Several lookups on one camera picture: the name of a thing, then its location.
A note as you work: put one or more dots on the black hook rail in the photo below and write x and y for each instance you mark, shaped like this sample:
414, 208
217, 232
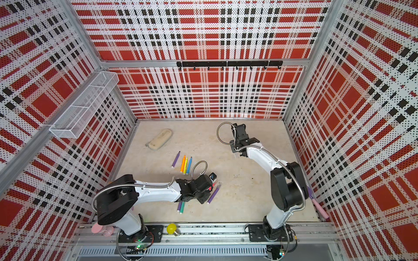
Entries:
241, 63

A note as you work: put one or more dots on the white wire mesh basket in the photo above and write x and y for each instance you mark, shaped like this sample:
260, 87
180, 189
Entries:
77, 116

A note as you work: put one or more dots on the purple marker beside green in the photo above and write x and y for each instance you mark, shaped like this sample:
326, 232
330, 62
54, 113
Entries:
179, 206

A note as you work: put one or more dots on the purple pink toy rake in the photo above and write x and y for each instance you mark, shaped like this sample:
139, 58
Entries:
317, 205

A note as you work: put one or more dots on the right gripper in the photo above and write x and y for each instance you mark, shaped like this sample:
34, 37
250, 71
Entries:
232, 147

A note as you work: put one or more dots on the yellow marker pen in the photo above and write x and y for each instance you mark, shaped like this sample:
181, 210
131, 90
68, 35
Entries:
185, 166

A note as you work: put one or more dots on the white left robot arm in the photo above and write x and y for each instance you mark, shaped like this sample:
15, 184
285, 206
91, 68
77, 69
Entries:
129, 222

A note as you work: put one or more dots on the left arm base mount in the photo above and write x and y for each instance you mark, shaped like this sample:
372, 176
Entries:
150, 233

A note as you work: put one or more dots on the yellow light bulb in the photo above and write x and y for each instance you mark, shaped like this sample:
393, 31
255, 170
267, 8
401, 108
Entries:
173, 230

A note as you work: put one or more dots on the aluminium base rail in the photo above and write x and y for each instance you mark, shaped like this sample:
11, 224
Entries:
215, 241

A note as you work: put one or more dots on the pink small bottle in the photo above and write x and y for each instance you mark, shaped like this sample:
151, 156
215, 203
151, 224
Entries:
105, 231

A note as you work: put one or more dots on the orange marker pen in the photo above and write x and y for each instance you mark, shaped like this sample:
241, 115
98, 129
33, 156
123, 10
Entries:
183, 164

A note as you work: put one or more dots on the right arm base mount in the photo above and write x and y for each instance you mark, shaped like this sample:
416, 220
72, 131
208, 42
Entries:
267, 233

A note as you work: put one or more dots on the purple marker in row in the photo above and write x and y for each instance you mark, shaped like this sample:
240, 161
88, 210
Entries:
214, 194

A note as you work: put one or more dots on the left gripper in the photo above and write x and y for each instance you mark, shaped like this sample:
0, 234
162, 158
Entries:
206, 197

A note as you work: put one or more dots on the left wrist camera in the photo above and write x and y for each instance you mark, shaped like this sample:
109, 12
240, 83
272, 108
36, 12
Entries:
213, 177

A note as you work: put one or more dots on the green marker pen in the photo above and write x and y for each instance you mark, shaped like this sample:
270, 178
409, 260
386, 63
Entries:
182, 207

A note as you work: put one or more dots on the purple marker pen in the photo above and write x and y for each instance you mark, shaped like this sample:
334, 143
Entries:
176, 159

